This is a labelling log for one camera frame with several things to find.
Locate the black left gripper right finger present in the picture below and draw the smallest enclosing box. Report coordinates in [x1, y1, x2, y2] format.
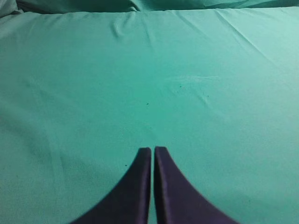
[154, 147, 237, 224]

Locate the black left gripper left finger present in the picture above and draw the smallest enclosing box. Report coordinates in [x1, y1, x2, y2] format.
[74, 147, 151, 224]

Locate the green table cloth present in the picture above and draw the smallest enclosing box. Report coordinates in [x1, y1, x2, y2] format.
[0, 7, 299, 224]

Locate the green backdrop curtain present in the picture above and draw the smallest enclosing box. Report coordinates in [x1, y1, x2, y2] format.
[0, 0, 299, 17]

